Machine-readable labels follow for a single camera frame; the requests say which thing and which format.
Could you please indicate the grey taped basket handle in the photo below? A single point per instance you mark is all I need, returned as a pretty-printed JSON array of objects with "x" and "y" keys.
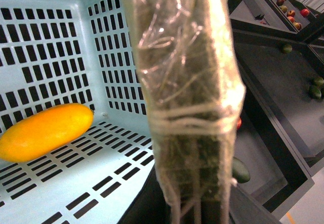
[{"x": 185, "y": 61}]

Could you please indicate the yellow mango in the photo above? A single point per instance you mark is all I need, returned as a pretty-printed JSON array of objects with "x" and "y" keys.
[{"x": 45, "y": 131}]

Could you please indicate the green lime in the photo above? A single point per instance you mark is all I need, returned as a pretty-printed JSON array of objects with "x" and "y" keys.
[{"x": 286, "y": 48}]

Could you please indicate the light blue plastic basket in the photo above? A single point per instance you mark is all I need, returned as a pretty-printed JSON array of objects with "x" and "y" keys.
[{"x": 55, "y": 52}]

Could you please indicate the dark green avocado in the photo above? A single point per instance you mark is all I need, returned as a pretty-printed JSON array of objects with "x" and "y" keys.
[{"x": 240, "y": 171}]

